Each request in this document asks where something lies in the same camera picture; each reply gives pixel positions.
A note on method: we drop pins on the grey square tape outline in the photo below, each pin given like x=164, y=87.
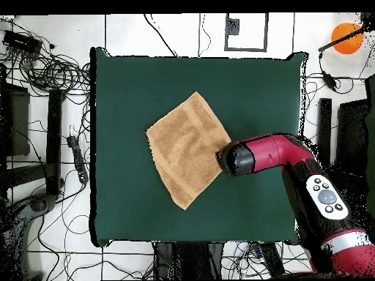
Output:
x=225, y=32

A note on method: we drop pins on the dark green table cloth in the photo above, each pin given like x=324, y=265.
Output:
x=234, y=87

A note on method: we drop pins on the black rod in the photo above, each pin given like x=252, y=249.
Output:
x=337, y=42

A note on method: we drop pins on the dark flat panel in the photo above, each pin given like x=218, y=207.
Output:
x=351, y=131
x=19, y=123

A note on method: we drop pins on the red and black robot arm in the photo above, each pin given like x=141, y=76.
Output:
x=278, y=152

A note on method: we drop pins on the black stand bar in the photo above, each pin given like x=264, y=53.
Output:
x=54, y=131
x=324, y=123

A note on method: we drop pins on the black power strip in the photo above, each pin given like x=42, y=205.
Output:
x=271, y=259
x=77, y=159

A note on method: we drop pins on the black electronics box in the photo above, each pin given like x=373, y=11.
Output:
x=22, y=42

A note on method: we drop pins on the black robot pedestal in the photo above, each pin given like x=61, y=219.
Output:
x=187, y=260

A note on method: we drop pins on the black power adapter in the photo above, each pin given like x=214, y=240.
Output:
x=329, y=80

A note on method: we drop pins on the grey stand base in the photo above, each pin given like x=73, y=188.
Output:
x=38, y=203

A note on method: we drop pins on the orange ball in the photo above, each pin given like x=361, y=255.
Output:
x=347, y=44

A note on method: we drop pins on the yellow terry towel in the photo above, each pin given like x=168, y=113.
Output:
x=187, y=149

